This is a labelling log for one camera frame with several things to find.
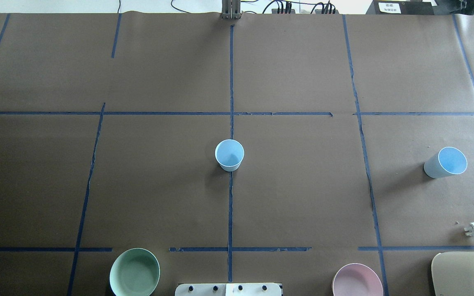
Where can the blue cup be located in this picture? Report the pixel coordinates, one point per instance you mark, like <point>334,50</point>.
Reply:
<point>229,154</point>
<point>449,161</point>

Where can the mint green bowl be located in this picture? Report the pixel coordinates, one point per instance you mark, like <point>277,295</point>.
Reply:
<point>136,272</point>

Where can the black power strip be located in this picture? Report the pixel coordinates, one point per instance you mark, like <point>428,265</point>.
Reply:
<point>298,7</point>

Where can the pink bowl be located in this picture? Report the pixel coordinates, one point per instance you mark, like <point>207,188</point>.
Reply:
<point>356,280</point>

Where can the black box with label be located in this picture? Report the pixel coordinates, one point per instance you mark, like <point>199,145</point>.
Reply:
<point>402,7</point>

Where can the aluminium frame post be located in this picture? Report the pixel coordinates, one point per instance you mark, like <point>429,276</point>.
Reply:
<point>231,9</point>

